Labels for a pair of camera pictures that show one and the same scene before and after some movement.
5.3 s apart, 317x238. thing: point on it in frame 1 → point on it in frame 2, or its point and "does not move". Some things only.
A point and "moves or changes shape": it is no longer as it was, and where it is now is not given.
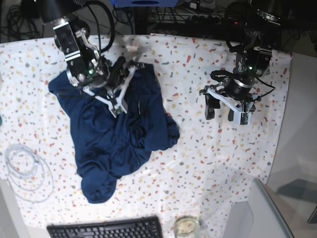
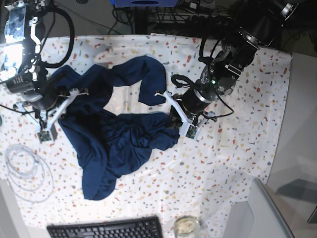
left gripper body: (106, 78) → (42, 95)
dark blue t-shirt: (107, 148) moves or changes shape
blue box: (144, 3) does not move
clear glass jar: (186, 226) does not move
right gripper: (236, 89) → (195, 101)
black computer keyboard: (143, 227) does not move
